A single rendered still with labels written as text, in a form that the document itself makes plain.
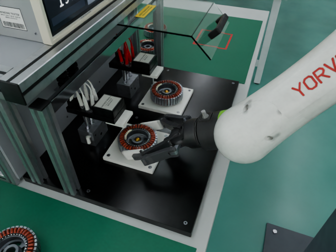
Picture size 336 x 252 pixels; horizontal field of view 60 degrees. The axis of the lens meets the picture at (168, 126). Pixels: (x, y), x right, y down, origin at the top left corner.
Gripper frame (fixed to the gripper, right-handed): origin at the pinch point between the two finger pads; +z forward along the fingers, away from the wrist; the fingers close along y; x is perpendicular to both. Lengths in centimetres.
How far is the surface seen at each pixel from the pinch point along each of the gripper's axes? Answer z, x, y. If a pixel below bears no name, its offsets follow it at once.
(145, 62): 0.5, -13.3, -21.8
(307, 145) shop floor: -25, 103, -102
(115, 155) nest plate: 5.1, -0.1, 5.8
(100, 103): 3.3, -14.8, 1.1
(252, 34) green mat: -16, 14, -90
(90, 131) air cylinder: 11.0, -7.8, 3.3
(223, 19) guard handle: -25.0, -16.1, -28.9
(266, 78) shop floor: 5, 88, -172
